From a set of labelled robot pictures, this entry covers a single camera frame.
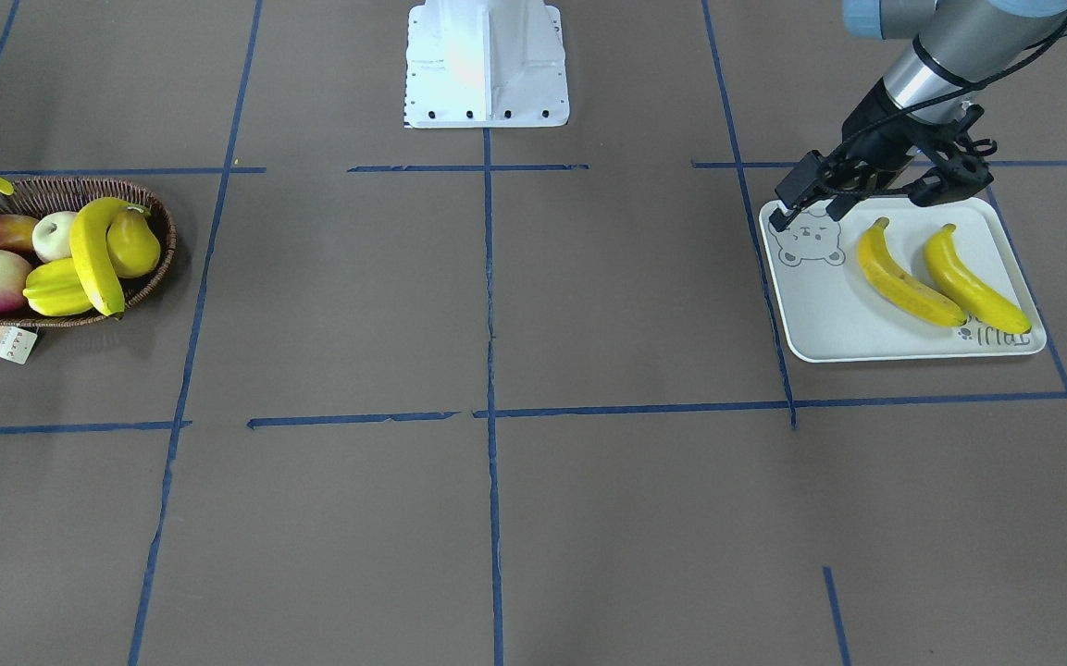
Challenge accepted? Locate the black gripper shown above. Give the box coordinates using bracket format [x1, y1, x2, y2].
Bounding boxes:
[767, 79, 950, 232]

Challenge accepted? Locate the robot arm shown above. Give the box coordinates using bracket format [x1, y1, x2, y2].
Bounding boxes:
[769, 1, 1067, 232]

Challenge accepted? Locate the brown wicker basket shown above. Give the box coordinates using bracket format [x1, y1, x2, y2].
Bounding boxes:
[0, 177, 178, 330]

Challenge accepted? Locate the paper tag on basket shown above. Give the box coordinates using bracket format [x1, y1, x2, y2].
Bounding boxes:
[0, 326, 41, 365]

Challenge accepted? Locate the white bear tray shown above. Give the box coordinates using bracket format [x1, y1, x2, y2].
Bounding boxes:
[758, 199, 1048, 363]

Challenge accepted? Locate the green white apple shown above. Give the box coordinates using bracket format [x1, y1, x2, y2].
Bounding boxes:
[32, 211, 77, 263]

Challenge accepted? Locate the yellow star fruit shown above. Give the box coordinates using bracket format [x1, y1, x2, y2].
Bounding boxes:
[22, 257, 94, 317]

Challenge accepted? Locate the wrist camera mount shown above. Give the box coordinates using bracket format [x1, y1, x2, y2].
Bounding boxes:
[905, 104, 998, 207]

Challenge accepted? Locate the black braided cable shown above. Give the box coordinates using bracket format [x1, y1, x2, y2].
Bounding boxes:
[912, 0, 1067, 93]

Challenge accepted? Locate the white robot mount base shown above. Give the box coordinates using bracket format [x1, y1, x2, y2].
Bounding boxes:
[403, 1, 571, 128]

